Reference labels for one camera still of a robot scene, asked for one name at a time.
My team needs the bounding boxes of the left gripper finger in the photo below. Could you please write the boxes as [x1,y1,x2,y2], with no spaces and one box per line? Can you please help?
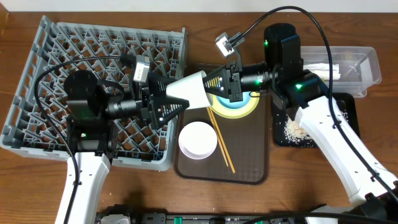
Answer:
[147,72,177,95]
[149,96,190,129]

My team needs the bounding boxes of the light blue bowl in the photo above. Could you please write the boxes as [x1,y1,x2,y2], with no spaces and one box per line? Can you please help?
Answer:
[216,92,251,110]

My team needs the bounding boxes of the white paper cup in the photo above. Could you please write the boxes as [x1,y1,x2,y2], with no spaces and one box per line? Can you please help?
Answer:
[166,70,213,110]

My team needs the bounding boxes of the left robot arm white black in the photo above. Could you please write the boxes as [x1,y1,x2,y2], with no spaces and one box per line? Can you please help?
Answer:
[56,70,190,223]

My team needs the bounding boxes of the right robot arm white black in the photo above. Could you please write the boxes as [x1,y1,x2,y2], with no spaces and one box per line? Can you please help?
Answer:
[203,23,397,223]

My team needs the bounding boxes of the grey plastic dishwasher rack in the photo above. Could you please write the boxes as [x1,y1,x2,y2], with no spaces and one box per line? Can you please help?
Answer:
[1,17,188,171]

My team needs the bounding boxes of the clear plastic waste bin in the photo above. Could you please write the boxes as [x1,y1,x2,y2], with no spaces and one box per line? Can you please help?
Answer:
[301,46,382,98]

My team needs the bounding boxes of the yellow round plate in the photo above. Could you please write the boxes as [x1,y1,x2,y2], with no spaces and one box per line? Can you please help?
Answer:
[211,92,260,119]

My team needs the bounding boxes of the wooden chopstick left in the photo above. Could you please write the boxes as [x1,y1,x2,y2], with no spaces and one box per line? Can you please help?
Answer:
[206,107,229,167]

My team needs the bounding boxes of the wooden chopstick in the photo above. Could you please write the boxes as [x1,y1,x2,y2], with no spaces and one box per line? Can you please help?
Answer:
[206,107,229,167]
[208,106,236,174]

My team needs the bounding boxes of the wooden chopstick right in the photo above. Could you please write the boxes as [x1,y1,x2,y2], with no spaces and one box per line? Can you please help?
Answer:
[208,106,236,174]

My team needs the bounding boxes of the pink white small plate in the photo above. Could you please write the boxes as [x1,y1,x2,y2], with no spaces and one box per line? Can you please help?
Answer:
[178,121,218,160]

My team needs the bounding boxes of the brown plastic serving tray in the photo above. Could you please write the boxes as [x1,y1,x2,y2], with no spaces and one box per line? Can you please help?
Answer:
[174,96,272,185]

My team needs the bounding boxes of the black rectangular tray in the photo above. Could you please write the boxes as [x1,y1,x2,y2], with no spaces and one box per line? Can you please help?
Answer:
[272,93,360,147]

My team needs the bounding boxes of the spilled rice pile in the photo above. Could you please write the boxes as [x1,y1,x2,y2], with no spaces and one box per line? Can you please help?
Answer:
[283,110,349,144]

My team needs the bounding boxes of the white crumpled tissue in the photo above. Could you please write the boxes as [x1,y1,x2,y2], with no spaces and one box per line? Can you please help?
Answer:
[303,63,341,80]

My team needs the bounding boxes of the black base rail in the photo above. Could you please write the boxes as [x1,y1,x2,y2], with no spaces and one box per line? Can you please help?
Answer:
[95,203,312,224]

